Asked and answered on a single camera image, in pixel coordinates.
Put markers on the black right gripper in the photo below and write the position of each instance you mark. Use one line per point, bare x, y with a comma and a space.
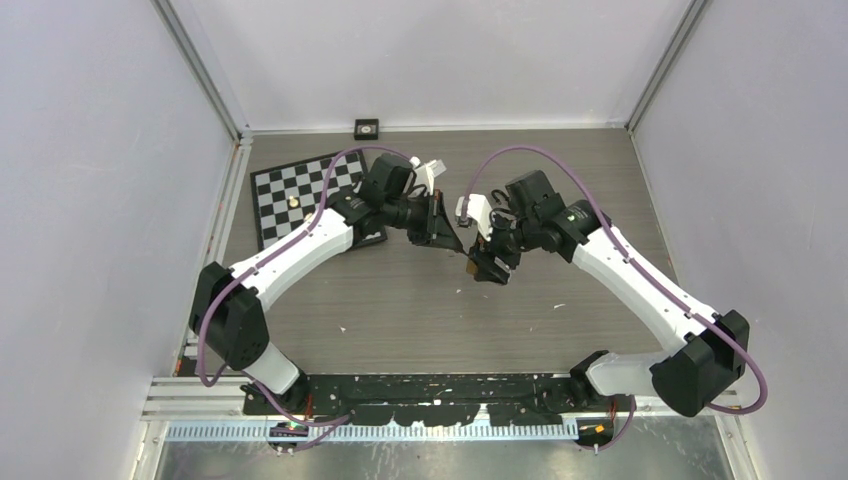
492, 248

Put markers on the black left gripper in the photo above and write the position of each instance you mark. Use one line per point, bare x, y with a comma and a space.
438, 227

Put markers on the black Kaijing padlock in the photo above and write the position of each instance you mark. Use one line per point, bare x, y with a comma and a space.
500, 196

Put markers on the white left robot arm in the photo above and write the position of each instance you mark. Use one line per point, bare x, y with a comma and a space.
230, 303

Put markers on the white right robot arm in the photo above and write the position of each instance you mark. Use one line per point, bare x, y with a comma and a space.
701, 351

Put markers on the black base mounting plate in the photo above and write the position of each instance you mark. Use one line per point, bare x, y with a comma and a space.
436, 400

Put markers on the small black square box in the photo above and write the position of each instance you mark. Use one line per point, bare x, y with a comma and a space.
366, 129

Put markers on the black white chessboard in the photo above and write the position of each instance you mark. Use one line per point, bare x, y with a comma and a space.
272, 187

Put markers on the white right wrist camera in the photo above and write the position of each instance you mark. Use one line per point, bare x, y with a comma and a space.
475, 209

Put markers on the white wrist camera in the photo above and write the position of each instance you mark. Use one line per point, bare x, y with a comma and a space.
425, 173
475, 209

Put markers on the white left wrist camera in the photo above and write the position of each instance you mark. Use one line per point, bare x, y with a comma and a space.
425, 173

